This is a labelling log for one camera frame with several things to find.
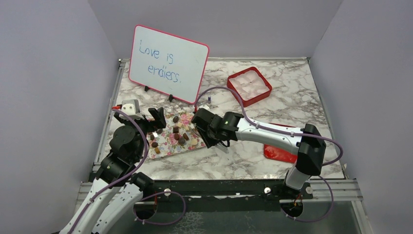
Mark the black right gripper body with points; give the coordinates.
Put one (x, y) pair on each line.
(209, 137)

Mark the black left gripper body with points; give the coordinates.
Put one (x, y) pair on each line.
(144, 125)

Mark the white heart chocolate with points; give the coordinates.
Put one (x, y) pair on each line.
(194, 142)

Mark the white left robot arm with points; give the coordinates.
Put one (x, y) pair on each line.
(117, 184)

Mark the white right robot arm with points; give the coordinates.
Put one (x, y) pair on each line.
(306, 143)

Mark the small brown square chocolate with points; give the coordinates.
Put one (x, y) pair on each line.
(157, 150)

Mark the dark heart chocolate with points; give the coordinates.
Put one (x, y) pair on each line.
(181, 141)

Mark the floral tray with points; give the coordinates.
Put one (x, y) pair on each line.
(167, 145)

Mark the pink framed whiteboard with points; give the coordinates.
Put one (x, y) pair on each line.
(166, 63)

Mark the white paper cups liner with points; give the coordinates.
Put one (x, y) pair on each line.
(249, 85)

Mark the red square tin box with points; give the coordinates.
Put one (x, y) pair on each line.
(256, 99)

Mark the red tin lid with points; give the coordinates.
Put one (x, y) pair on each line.
(277, 154)

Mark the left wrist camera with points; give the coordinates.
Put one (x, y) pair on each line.
(130, 107)

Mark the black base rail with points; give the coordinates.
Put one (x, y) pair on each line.
(146, 197)

